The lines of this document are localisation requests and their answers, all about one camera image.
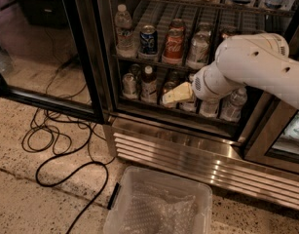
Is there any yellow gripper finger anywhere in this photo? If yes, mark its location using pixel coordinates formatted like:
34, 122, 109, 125
163, 82, 194, 104

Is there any silver 7up can front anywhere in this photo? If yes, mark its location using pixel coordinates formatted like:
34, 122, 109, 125
186, 34, 209, 69

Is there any silver 7up can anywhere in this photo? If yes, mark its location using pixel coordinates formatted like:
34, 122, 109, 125
196, 22, 212, 37
186, 34, 209, 69

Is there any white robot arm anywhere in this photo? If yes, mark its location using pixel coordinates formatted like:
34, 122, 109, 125
163, 33, 299, 109

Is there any copper can bottom shelf front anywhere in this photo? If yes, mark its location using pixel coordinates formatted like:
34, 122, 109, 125
160, 81, 177, 108

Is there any red coca-cola can front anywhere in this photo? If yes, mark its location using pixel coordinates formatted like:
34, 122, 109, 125
162, 28, 184, 65

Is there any red coca-cola can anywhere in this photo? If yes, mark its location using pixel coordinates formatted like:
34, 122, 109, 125
162, 28, 184, 65
168, 18, 186, 32

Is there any silver can bottom shelf rear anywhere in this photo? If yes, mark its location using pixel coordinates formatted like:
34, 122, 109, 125
129, 63, 141, 78

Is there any silver can shelf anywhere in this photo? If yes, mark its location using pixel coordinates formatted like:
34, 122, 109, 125
123, 73, 138, 99
129, 63, 141, 78

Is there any silver can bottom shelf front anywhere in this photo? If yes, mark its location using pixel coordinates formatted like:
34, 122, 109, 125
123, 73, 138, 99

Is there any stainless steel fridge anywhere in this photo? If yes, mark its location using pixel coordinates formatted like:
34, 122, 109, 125
92, 0, 299, 211

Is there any blue pepsi can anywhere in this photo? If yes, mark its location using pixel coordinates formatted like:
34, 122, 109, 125
138, 24, 158, 59

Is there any silver 7up can rear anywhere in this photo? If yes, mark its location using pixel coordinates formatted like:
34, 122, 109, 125
196, 22, 212, 37

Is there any red coca-cola can rear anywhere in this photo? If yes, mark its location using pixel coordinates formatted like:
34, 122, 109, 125
168, 18, 186, 32

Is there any clear water bottle middle shelf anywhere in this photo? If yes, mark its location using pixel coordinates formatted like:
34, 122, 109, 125
114, 4, 135, 58

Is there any gold soda can rear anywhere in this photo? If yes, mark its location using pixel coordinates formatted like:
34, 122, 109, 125
220, 27, 240, 41

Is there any closed right glass fridge door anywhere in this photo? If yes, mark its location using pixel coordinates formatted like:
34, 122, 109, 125
244, 98, 299, 175

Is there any glass fridge door open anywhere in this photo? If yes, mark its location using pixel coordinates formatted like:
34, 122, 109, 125
0, 0, 108, 124

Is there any dark juice bottle right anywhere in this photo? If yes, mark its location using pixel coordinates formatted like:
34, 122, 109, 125
179, 73, 198, 113

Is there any dark juice bottle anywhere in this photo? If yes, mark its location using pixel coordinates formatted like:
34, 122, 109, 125
179, 73, 198, 113
141, 65, 157, 103

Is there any dark juice bottle left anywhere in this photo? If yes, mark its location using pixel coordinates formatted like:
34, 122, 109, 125
141, 65, 157, 103

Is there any clear water bottle bottom right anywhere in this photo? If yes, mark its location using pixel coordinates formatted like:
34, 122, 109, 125
220, 87, 247, 123

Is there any clear plastic storage bin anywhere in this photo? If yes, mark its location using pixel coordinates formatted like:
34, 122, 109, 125
103, 167, 212, 234

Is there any bubble wrap sheet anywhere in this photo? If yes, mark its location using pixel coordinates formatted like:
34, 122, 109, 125
119, 183, 198, 234

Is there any black floor cable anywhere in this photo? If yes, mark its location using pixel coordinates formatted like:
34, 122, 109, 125
0, 26, 116, 234

